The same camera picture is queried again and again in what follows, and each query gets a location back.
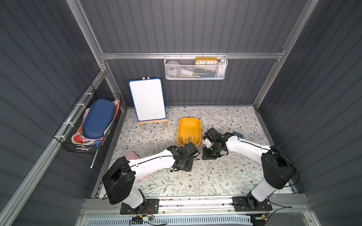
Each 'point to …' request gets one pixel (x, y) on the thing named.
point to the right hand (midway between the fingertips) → (206, 156)
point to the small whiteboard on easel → (148, 99)
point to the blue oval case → (98, 118)
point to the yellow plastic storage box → (189, 130)
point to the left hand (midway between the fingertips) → (188, 167)
